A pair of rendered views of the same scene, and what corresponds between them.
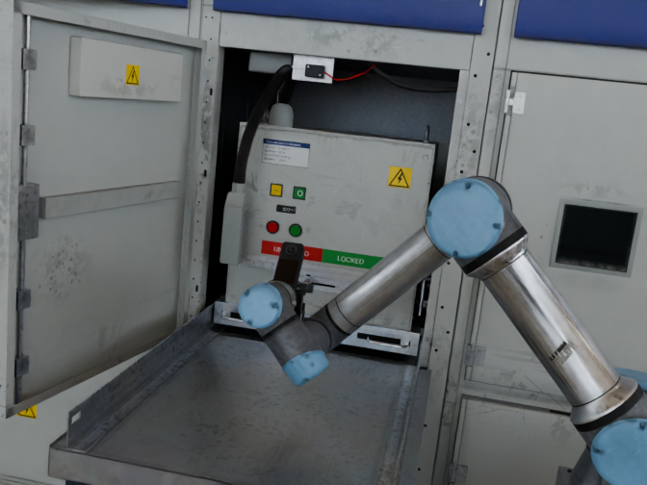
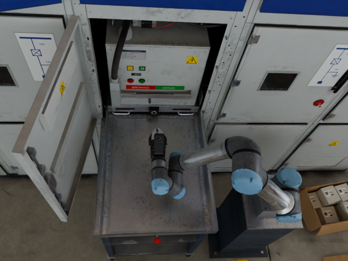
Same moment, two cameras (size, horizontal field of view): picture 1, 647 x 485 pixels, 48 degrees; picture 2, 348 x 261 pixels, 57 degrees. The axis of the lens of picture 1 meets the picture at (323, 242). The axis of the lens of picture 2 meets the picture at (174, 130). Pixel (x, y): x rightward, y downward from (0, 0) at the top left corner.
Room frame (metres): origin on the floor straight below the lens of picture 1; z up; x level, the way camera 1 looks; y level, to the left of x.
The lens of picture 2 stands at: (0.73, 0.29, 2.45)
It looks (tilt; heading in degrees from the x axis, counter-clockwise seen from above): 58 degrees down; 337
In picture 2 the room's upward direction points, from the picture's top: 11 degrees clockwise
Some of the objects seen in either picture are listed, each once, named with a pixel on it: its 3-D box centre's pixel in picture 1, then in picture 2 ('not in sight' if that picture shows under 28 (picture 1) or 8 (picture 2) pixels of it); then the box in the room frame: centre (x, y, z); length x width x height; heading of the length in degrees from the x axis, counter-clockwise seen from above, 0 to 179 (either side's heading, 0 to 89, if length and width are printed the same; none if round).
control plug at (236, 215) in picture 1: (236, 227); (115, 90); (1.76, 0.22, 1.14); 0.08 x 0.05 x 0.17; 170
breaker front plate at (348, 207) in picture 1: (324, 231); (156, 80); (1.79, 0.00, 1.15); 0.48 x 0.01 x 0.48; 80
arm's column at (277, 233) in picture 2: not in sight; (249, 218); (1.15, -0.56, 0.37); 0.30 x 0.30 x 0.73; 79
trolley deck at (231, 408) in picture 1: (273, 413); (155, 172); (1.42, 0.07, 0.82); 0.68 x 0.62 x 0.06; 170
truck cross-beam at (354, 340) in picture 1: (315, 325); (153, 105); (1.81, 0.00, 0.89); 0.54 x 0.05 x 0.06; 80
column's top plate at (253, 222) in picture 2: not in sight; (269, 200); (1.15, -0.56, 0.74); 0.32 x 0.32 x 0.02; 79
